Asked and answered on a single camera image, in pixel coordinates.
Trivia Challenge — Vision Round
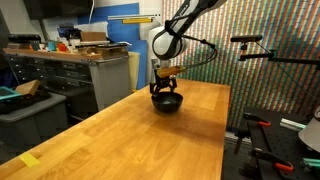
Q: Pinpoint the teal tray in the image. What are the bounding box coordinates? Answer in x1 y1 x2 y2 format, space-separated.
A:
0 86 22 101

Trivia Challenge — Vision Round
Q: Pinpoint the orange handled clamp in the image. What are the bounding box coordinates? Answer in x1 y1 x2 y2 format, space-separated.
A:
251 148 295 173
243 112 272 128

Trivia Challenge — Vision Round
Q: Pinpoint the yellow spirit level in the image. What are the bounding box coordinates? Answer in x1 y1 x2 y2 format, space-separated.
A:
121 17 154 25

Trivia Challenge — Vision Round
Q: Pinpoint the black bar camera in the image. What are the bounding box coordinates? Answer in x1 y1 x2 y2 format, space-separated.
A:
229 34 264 44

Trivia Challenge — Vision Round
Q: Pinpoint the black foam case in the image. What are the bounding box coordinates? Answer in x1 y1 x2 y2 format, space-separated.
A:
0 89 53 115

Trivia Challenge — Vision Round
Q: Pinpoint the blue foam board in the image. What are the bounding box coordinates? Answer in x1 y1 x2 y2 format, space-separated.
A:
78 3 148 90

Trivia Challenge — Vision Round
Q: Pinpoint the beige foam panel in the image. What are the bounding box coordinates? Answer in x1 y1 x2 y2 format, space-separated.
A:
128 51 141 93

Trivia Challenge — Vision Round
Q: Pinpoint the ribbed aluminium rail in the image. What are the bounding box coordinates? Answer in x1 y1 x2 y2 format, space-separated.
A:
224 131 253 144

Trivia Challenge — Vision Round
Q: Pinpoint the white plastic device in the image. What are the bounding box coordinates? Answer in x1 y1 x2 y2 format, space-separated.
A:
298 106 320 154

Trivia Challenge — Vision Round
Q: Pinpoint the teal green bar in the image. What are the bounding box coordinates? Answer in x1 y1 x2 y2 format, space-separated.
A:
301 157 320 169

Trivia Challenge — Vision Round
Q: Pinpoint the grey perforated drawer cabinet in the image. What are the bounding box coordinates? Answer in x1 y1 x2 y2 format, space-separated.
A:
4 49 133 118

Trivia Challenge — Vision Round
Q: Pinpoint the black optical breadboard table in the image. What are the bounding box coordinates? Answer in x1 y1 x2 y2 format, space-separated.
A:
233 106 320 180

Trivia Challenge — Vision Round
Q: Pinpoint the wooden block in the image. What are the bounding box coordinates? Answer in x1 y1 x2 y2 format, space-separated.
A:
14 79 42 96

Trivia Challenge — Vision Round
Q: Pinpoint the black wall screen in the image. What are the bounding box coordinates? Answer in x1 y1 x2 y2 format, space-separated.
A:
23 0 94 20

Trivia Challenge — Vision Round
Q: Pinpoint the cardboard box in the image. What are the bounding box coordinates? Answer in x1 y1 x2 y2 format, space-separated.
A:
79 30 108 43

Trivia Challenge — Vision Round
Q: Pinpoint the black camera stand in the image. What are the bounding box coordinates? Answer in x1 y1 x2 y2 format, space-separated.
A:
238 42 320 68

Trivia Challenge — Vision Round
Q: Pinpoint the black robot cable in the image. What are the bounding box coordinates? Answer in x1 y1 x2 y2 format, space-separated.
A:
163 19 219 71

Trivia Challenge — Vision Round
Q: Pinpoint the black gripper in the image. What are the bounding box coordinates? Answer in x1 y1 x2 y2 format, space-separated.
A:
149 75 179 98

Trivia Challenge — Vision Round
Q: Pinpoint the black bowl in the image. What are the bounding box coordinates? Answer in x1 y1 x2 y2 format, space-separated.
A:
150 91 184 114

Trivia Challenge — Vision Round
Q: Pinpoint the black device on cabinet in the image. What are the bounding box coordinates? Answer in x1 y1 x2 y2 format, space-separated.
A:
8 34 43 44

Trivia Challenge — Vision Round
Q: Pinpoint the grey plastic bin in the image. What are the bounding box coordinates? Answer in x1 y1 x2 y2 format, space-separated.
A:
0 92 69 141

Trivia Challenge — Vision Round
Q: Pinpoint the aluminium extrusion bar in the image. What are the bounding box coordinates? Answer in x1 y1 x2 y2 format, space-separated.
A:
279 118 307 132

